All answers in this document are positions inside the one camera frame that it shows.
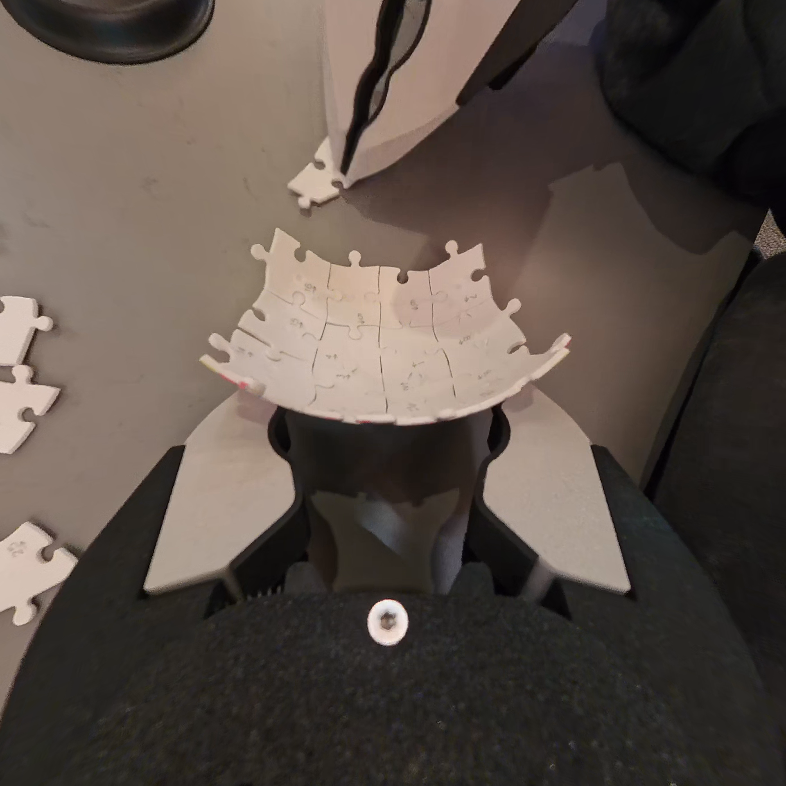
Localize person's dark trousers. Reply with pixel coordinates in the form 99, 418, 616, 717
641, 248, 786, 769

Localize assembled curved puzzle ball section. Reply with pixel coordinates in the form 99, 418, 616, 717
199, 227, 572, 426

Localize single white puzzle piece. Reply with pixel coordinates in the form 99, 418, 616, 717
287, 136, 351, 210

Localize pile of white puzzle pieces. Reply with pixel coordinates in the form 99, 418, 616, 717
0, 295, 79, 626

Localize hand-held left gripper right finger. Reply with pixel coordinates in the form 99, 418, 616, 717
463, 390, 633, 601

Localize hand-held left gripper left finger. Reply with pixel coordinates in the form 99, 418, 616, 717
142, 393, 310, 601

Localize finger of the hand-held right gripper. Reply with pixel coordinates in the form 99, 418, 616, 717
342, 0, 522, 185
322, 0, 396, 180

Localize black round puzzle stand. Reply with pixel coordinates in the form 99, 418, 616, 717
0, 0, 215, 65

